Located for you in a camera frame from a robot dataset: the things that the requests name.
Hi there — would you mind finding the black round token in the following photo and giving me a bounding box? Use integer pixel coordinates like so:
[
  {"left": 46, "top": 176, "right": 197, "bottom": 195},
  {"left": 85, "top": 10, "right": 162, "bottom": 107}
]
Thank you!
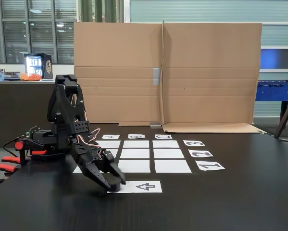
[{"left": 109, "top": 179, "right": 122, "bottom": 193}]

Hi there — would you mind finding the white sheet with arrow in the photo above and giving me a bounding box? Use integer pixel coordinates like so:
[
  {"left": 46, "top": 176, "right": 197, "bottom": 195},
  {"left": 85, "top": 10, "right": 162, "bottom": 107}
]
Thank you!
[{"left": 107, "top": 180, "right": 163, "bottom": 194}]

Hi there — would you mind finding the dark counter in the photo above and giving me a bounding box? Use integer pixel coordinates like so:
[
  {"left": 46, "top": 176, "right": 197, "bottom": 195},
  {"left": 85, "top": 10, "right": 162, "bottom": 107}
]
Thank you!
[{"left": 0, "top": 80, "right": 74, "bottom": 148}]

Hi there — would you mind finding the brown wooden stand leg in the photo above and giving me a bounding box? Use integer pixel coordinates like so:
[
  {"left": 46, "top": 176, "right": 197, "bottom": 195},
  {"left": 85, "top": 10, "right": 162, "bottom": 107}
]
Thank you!
[{"left": 274, "top": 90, "right": 288, "bottom": 140}]

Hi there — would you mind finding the black mini fridge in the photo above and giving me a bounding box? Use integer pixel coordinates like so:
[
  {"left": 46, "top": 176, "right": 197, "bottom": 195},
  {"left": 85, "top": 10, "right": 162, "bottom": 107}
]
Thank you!
[{"left": 24, "top": 52, "right": 54, "bottom": 80}]

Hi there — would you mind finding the white sheet with number 3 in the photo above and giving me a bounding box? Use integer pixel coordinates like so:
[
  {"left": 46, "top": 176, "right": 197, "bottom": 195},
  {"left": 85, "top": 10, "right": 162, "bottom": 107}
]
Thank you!
[{"left": 182, "top": 140, "right": 206, "bottom": 147}]

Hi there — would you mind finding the white sheet with number 1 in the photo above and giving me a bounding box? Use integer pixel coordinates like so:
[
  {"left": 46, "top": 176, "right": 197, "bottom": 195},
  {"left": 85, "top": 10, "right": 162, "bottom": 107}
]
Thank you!
[{"left": 195, "top": 161, "right": 226, "bottom": 172}]

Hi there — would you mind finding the black clamp with red knob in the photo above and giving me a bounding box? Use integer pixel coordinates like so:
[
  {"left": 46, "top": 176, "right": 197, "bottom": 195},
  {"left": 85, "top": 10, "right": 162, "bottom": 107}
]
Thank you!
[{"left": 13, "top": 138, "right": 48, "bottom": 167}]

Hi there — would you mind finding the blue foosball table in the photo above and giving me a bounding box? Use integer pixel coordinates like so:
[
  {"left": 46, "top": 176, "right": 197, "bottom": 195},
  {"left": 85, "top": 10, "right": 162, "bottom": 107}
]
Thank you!
[{"left": 255, "top": 80, "right": 288, "bottom": 126}]

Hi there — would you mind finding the large brown cardboard box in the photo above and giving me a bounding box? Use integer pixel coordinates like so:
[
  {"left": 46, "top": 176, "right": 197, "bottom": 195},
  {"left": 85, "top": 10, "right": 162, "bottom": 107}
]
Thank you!
[
  {"left": 161, "top": 20, "right": 266, "bottom": 134},
  {"left": 73, "top": 22, "right": 164, "bottom": 127}
]

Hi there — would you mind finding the black power cable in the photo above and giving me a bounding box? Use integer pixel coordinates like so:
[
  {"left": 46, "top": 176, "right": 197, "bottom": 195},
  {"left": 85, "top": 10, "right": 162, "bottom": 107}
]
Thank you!
[{"left": 2, "top": 135, "right": 27, "bottom": 155}]

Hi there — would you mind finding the orange handled clamp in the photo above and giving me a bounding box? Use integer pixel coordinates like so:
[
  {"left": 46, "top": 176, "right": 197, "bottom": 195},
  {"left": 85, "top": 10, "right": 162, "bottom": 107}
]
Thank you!
[{"left": 0, "top": 155, "right": 22, "bottom": 185}]

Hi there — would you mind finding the orange snack bowl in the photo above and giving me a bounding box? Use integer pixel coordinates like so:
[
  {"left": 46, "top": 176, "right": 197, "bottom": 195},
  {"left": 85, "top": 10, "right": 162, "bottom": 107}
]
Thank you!
[{"left": 19, "top": 73, "right": 43, "bottom": 82}]

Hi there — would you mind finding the white sheet with number 2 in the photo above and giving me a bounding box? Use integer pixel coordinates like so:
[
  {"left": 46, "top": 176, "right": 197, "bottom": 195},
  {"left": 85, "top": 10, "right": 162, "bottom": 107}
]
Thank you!
[{"left": 188, "top": 149, "right": 214, "bottom": 158}]

